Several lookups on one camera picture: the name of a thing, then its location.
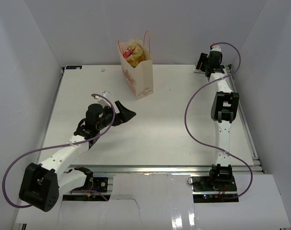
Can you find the brown kettle chips bag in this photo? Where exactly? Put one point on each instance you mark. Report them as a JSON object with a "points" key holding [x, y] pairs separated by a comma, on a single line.
{"points": [[137, 56]]}

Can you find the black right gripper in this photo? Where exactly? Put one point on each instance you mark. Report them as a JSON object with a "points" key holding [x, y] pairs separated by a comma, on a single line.
{"points": [[203, 59]]}

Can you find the pink snack packet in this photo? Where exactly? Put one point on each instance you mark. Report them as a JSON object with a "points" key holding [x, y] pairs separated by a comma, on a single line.
{"points": [[129, 51]]}

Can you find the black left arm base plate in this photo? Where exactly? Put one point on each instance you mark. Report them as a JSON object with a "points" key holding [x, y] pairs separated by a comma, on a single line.
{"points": [[99, 184]]}

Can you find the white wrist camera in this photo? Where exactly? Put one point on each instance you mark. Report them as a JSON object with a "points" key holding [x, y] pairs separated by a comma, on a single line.
{"points": [[215, 47], [103, 101]]}

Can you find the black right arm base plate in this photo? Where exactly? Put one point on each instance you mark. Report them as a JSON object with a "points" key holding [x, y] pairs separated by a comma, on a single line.
{"points": [[203, 184]]}

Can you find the aluminium table edge rail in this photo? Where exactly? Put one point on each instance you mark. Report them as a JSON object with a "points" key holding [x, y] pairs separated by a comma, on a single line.
{"points": [[253, 152]]}

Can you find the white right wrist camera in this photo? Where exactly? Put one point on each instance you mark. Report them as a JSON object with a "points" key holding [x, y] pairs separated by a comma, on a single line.
{"points": [[215, 47]]}

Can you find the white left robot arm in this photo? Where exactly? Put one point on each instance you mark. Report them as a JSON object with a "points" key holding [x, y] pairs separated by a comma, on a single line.
{"points": [[42, 182]]}

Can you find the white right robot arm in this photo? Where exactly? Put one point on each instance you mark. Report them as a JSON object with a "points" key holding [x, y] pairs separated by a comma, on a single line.
{"points": [[223, 113]]}

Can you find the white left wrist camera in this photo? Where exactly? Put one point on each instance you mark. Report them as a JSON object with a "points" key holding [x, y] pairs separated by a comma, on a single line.
{"points": [[103, 101]]}

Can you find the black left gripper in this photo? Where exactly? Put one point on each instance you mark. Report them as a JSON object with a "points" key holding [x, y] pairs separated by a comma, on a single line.
{"points": [[124, 114]]}

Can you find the white paper gift bag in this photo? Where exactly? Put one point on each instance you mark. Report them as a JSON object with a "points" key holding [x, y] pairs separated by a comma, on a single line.
{"points": [[140, 78]]}

